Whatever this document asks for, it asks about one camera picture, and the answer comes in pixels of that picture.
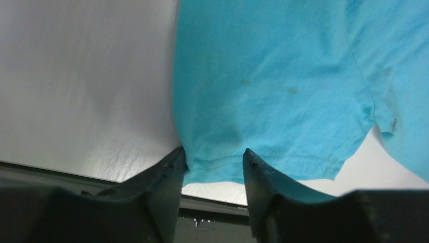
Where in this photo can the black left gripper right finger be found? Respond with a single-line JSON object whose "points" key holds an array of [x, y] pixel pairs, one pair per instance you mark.
{"points": [[283, 210]]}

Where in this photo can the cyan t-shirt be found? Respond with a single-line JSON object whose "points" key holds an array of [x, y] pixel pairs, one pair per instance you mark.
{"points": [[300, 83]]}

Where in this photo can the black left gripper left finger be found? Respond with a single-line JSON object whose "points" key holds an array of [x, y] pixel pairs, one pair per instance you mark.
{"points": [[38, 205]]}

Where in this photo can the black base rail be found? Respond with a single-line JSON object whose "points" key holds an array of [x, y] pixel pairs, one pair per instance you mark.
{"points": [[199, 219]]}

